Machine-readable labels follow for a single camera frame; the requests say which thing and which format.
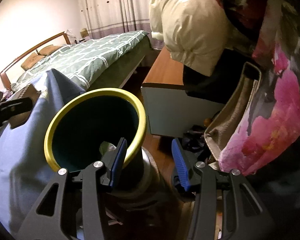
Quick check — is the green plastic bag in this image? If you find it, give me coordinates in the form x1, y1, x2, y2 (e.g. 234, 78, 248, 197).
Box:
99, 141, 116, 156

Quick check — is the yellow rimmed trash bin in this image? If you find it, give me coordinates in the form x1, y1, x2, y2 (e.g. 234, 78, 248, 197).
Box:
44, 88, 146, 171

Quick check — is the beige handbag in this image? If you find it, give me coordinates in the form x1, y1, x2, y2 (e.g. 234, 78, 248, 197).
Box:
204, 62, 262, 161

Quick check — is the wooden low cabinet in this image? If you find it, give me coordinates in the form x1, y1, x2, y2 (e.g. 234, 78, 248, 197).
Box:
141, 47, 224, 137

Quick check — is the left brown pillow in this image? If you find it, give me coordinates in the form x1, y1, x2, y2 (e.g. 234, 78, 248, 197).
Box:
21, 53, 45, 71

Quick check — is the brown pillow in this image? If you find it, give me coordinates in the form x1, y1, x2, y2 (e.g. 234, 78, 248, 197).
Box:
38, 45, 63, 56
21, 53, 45, 71

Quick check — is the blue star tablecloth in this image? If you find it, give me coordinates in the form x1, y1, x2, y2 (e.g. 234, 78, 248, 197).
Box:
0, 69, 84, 236

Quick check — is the right brown pillow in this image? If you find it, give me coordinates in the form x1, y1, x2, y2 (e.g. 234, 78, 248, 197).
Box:
38, 45, 63, 56

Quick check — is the green plaid duvet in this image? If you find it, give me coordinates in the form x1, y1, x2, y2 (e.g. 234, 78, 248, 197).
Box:
11, 29, 150, 92

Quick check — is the yellow box on far nightstand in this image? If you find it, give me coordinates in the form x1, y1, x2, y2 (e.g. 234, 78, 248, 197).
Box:
80, 28, 89, 38

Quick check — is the cream puffer jacket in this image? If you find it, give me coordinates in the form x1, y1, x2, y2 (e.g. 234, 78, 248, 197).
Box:
149, 0, 230, 76

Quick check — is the pink white curtain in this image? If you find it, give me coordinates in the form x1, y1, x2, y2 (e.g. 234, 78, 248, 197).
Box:
78, 0, 151, 39

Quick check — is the pink floral bag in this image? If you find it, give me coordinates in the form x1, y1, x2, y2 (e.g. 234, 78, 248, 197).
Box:
218, 0, 300, 175

